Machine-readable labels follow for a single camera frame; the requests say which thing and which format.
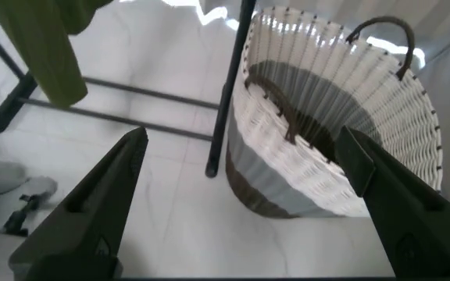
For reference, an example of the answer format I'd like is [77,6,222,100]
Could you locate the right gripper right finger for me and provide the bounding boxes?
[333,125,450,279]

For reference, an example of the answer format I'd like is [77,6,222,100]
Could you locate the black clothes rack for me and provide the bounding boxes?
[0,0,257,179]

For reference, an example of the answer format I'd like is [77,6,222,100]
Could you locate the white curtain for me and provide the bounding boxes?
[199,0,450,69]

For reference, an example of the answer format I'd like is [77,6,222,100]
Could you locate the white laundry basket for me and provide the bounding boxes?
[224,5,444,219]

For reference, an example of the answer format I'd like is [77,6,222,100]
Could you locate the green printed shirt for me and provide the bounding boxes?
[0,0,115,109]

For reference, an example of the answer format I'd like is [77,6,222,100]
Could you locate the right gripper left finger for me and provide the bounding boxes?
[8,125,150,280]

